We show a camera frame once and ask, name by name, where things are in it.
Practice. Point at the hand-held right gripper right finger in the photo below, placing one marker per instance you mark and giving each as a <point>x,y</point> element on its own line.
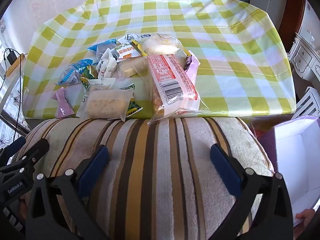
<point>225,170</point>

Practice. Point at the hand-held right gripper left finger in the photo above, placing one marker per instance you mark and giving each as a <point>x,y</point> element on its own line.
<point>93,166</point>

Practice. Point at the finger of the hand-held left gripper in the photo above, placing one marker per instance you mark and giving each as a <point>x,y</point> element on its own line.
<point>37,150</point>
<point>15,147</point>

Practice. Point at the small purple snack packet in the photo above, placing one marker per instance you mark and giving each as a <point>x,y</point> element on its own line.
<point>62,105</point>

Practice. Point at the clear packet of beige cake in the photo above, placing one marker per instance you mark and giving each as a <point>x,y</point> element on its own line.
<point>106,102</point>

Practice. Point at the white cardboard box purple rim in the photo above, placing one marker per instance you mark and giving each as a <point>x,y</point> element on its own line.
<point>295,160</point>

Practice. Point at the green pea snack packet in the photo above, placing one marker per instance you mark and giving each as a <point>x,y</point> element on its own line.
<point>133,107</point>
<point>87,73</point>

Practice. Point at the blue printed snack packet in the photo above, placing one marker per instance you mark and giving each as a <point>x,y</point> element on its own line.
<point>71,73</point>

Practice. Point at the white packet red print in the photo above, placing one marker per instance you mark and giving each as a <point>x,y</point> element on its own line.
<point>105,65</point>

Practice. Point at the clear packet of pale cake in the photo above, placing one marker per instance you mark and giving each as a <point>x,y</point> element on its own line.
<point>130,67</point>

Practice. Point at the long bread packet red label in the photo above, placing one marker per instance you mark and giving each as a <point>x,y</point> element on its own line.
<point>170,80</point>

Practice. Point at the pink snack packet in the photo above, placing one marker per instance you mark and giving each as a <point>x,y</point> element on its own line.
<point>191,66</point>

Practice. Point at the white packet orange label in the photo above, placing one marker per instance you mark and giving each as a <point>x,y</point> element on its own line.
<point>126,52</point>

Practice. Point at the blue and white snack packet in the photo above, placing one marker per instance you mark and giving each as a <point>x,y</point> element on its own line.
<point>100,46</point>

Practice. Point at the round pale bun packet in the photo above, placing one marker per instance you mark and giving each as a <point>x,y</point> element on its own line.
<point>160,43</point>

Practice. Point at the striped beige cushion cover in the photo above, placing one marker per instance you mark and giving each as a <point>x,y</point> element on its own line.
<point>155,167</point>

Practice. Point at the beige power strip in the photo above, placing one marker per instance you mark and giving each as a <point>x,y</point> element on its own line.
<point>16,66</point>

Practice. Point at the black power adapter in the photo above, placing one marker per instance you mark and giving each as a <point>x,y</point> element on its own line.
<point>11,56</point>

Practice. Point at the white slatted stool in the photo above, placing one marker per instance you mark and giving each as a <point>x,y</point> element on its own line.
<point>310,100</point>

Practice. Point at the green checked plastic tablecloth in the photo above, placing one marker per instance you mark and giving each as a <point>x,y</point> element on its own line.
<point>212,55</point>

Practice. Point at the white ornate dressing table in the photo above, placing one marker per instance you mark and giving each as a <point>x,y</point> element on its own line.
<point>303,57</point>

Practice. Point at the brown wooden door frame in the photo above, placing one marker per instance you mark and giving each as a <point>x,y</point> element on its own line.
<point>287,5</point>

